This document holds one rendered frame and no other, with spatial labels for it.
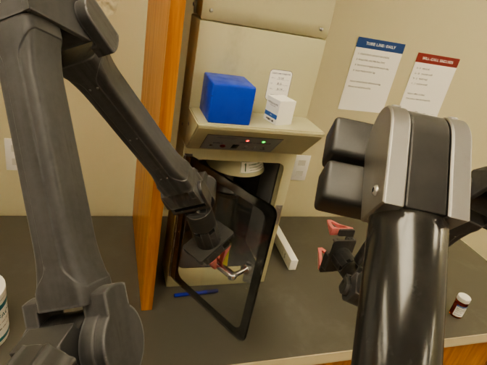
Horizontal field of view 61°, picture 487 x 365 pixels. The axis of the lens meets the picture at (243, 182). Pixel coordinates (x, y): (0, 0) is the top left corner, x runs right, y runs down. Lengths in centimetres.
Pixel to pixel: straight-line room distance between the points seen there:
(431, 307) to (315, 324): 107
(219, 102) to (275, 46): 22
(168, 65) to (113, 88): 30
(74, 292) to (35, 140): 16
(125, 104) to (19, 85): 18
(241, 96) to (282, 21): 22
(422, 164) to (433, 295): 7
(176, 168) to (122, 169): 83
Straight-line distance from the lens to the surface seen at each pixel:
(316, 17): 107
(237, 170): 115
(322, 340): 127
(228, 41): 100
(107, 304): 45
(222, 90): 91
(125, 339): 47
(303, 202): 182
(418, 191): 26
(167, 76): 90
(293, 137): 102
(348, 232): 113
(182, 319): 122
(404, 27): 174
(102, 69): 59
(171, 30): 89
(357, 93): 171
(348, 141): 32
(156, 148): 68
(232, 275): 96
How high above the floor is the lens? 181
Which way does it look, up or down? 26 degrees down
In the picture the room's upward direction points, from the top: 12 degrees clockwise
